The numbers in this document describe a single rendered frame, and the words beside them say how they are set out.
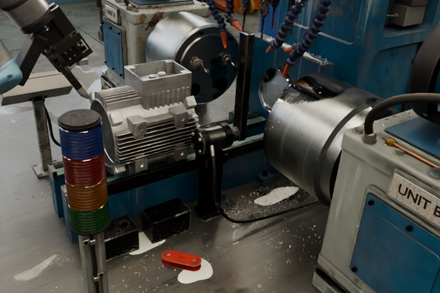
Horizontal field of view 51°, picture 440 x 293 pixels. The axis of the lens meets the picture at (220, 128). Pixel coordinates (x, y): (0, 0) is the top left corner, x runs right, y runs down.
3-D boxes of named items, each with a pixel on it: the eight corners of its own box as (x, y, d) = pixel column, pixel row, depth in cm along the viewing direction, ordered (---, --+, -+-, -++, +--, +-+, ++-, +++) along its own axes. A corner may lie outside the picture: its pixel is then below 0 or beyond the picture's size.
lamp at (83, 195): (99, 184, 75) (97, 161, 72) (114, 204, 70) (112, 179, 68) (63, 195, 71) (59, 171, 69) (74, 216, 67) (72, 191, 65)
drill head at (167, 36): (188, 65, 173) (190, -2, 161) (245, 101, 146) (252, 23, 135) (126, 76, 160) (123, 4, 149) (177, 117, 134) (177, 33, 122)
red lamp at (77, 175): (97, 161, 72) (95, 136, 70) (112, 179, 68) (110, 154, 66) (59, 171, 69) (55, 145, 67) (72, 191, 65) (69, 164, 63)
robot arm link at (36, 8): (6, 15, 83) (-2, 5, 89) (23, 34, 86) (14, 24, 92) (41, -9, 85) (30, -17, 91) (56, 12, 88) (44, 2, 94)
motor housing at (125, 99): (162, 133, 123) (162, 67, 115) (199, 166, 110) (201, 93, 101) (90, 151, 113) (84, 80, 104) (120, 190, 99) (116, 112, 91)
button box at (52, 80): (69, 94, 123) (64, 76, 123) (74, 86, 117) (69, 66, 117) (0, 106, 114) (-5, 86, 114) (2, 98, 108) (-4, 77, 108)
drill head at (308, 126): (310, 141, 125) (325, 53, 113) (447, 227, 95) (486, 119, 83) (236, 165, 112) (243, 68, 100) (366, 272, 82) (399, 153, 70)
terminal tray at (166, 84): (170, 86, 113) (170, 58, 110) (192, 101, 106) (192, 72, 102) (124, 95, 107) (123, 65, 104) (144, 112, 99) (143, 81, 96)
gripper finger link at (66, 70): (84, 88, 97) (59, 57, 91) (78, 93, 97) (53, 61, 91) (77, 81, 100) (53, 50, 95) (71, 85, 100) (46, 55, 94)
